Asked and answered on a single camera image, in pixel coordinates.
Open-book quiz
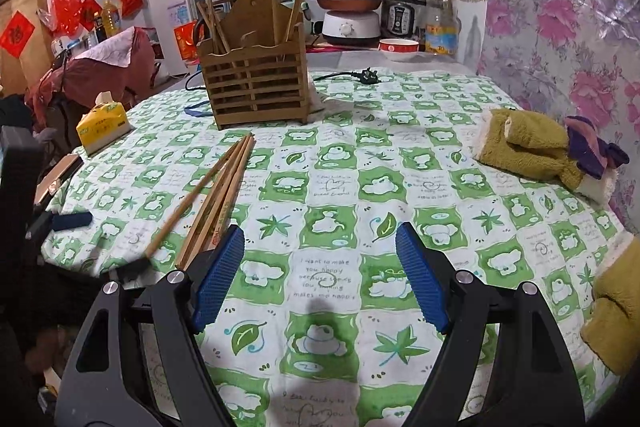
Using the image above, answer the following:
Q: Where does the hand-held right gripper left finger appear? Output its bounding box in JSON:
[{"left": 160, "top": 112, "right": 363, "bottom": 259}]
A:
[{"left": 54, "top": 225, "right": 246, "bottom": 427}]

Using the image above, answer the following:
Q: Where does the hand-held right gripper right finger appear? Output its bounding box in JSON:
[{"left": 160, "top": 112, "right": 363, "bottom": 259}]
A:
[{"left": 395, "top": 223, "right": 586, "bottom": 427}]

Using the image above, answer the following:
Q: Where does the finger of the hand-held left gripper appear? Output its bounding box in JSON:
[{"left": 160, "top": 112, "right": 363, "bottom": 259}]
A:
[
  {"left": 102, "top": 254, "right": 152, "bottom": 286},
  {"left": 30, "top": 211, "right": 94, "bottom": 240}
]

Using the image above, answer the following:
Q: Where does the brown wooden chopstick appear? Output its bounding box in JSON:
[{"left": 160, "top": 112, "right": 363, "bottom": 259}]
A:
[
  {"left": 144, "top": 142, "right": 242, "bottom": 259},
  {"left": 190, "top": 136, "right": 253, "bottom": 261},
  {"left": 176, "top": 136, "right": 249, "bottom": 269},
  {"left": 216, "top": 137, "right": 257, "bottom": 249}
]

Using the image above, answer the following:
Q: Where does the wooden chopstick holder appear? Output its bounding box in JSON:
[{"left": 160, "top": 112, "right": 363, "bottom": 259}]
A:
[{"left": 195, "top": 0, "right": 311, "bottom": 131}]

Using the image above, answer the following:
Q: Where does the phone in brown case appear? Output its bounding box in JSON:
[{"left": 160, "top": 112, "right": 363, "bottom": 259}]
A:
[{"left": 34, "top": 154, "right": 83, "bottom": 208}]

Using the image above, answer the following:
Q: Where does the yellow tissue pack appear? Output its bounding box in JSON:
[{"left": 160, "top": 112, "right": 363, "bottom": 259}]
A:
[{"left": 75, "top": 92, "right": 132, "bottom": 156}]

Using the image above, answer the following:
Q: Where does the green checked tablecloth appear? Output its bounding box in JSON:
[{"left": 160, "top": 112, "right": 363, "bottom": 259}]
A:
[{"left": 40, "top": 67, "right": 640, "bottom": 427}]

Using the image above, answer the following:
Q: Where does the red cloth covered furniture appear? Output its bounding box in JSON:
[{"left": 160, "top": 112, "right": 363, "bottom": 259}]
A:
[{"left": 25, "top": 26, "right": 156, "bottom": 118}]

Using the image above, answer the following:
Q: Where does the red diamond paper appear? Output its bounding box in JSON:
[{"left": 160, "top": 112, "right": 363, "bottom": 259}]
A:
[
  {"left": 80, "top": 0, "right": 103, "bottom": 30},
  {"left": 0, "top": 10, "right": 37, "bottom": 59}
]

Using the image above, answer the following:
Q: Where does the white floral cloth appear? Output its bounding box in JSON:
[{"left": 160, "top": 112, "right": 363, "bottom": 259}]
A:
[{"left": 82, "top": 31, "right": 138, "bottom": 68}]

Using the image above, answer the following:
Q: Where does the olive green mitten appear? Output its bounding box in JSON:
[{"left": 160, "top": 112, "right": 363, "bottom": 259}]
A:
[
  {"left": 472, "top": 107, "right": 619, "bottom": 204},
  {"left": 580, "top": 237, "right": 640, "bottom": 375}
]

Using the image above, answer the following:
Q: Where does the red plastic bag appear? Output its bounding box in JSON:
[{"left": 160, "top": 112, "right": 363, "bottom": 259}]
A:
[{"left": 50, "top": 0, "right": 83, "bottom": 35}]

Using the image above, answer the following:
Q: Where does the yellow cooking oil bottle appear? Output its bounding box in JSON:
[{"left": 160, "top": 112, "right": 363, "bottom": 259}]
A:
[{"left": 101, "top": 0, "right": 121, "bottom": 38}]

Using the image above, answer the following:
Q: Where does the red gift bag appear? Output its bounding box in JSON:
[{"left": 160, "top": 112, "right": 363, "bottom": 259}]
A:
[{"left": 173, "top": 21, "right": 201, "bottom": 60}]

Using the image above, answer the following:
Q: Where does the purple knit cloth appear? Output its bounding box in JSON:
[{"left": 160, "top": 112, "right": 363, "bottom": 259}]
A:
[{"left": 565, "top": 116, "right": 631, "bottom": 180}]

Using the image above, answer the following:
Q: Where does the white refrigerator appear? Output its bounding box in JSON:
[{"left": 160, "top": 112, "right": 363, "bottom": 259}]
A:
[{"left": 140, "top": 0, "right": 202, "bottom": 75}]

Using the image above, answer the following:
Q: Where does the red white bowl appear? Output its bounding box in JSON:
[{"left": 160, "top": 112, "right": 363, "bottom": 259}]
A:
[{"left": 378, "top": 38, "right": 420, "bottom": 62}]

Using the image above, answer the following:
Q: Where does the clear plastic bottle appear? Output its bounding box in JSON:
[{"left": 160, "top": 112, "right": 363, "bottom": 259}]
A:
[{"left": 425, "top": 0, "right": 460, "bottom": 58}]

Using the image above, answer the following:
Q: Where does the white electric hotplate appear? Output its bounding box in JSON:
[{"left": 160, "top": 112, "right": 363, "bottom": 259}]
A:
[{"left": 321, "top": 9, "right": 383, "bottom": 48}]

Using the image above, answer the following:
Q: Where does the black silver pressure cooker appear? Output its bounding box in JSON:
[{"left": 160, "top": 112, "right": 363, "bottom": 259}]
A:
[{"left": 381, "top": 0, "right": 436, "bottom": 40}]

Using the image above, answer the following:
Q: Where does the red frying pan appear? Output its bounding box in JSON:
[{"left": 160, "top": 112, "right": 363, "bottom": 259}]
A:
[{"left": 305, "top": 0, "right": 383, "bottom": 12}]

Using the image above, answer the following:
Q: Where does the floral wrapped mattress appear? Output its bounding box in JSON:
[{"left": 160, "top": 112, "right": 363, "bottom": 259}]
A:
[{"left": 475, "top": 0, "right": 640, "bottom": 228}]

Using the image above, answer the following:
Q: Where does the black power cable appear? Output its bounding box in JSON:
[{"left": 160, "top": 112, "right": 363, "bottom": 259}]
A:
[{"left": 185, "top": 68, "right": 382, "bottom": 118}]

